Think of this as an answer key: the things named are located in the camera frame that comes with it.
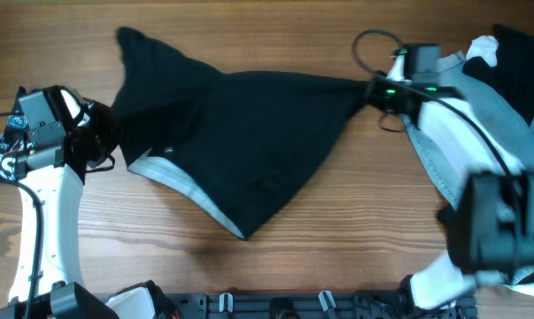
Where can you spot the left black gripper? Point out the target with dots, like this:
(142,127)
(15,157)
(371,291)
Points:
(101,115)

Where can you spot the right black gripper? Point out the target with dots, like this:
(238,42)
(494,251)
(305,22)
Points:
(374,96)

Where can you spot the black shorts with white trim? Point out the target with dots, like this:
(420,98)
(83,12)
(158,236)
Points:
(239,145)

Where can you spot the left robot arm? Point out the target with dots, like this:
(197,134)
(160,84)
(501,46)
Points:
(63,138)

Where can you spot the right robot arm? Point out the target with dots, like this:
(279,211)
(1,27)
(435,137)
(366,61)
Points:
(481,157)

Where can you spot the folded black printed jersey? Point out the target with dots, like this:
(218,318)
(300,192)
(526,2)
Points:
(12,139)

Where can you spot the white garment in pile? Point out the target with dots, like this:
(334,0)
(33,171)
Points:
(484,47)

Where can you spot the black garment in pile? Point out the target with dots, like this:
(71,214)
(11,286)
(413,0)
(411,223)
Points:
(513,75)

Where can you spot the light blue denim jeans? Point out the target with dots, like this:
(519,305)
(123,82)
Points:
(502,122)

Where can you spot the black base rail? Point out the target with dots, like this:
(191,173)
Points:
(388,304)

